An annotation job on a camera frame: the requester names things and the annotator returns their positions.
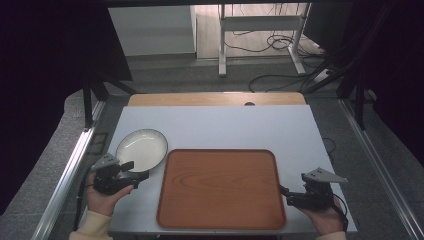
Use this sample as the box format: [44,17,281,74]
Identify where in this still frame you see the white metal desk frame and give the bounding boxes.
[217,3,313,77]

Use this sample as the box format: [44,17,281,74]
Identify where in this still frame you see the black floor cables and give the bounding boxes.
[222,31,329,94]

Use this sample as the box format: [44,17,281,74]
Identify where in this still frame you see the black metal stand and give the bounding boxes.
[80,71,138,132]
[301,49,379,132]

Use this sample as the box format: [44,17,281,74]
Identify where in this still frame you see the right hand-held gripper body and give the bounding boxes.
[286,166,350,212]

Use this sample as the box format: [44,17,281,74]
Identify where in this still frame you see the white power strip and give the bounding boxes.
[312,68,334,83]

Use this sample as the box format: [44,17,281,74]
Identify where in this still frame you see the brown wooden tray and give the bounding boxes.
[155,148,288,231]

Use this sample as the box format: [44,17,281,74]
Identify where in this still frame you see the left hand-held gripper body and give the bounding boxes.
[90,152,142,196]

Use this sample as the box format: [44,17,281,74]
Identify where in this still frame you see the thin black cable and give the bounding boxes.
[321,136,338,165]

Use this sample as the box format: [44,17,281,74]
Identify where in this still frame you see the person's right hand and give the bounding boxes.
[297,195,347,236]

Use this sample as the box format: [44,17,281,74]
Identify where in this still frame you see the white plate with dark rim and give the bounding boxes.
[115,128,169,174]

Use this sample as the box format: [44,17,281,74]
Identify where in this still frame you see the person's left hand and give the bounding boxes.
[85,172,135,217]

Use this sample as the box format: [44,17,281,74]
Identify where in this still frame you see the aluminium rail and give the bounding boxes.
[337,97,424,240]
[30,99,107,240]

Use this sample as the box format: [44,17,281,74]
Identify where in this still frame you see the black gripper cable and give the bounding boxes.
[330,192,350,233]

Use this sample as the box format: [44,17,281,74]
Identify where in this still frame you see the white cabinet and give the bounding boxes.
[107,4,198,58]

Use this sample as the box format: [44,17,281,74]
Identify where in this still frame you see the light wooden desk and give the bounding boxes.
[127,91,307,107]

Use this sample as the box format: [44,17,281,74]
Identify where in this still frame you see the dark curtain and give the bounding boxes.
[0,0,134,216]
[348,0,424,168]

